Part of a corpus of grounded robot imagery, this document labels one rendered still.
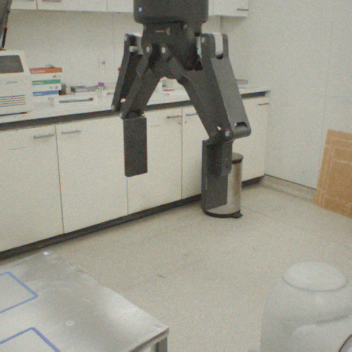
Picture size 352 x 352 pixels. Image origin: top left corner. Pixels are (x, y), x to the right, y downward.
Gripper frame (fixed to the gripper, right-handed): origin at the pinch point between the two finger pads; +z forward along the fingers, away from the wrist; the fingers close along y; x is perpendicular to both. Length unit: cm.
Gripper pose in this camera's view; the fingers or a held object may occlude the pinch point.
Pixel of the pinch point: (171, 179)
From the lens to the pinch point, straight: 49.4
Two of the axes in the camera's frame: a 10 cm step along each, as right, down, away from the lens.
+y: -6.3, -2.2, 7.4
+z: 0.0, 9.6, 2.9
